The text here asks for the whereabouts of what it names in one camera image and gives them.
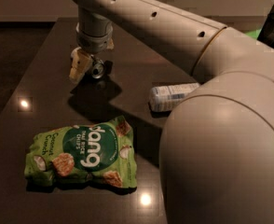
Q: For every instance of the silver green 7up can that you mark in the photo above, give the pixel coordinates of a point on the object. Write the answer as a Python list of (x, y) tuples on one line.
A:
[(97, 69)]

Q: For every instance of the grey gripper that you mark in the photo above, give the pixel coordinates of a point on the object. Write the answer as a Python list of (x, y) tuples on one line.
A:
[(92, 43)]

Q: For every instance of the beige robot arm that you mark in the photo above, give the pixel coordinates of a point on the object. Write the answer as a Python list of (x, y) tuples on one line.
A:
[(216, 152)]

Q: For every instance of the green rice chips bag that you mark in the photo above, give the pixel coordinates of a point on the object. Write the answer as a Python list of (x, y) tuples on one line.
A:
[(101, 153)]

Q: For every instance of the clear plastic water bottle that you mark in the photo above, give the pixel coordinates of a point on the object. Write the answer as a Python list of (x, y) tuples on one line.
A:
[(166, 98)]

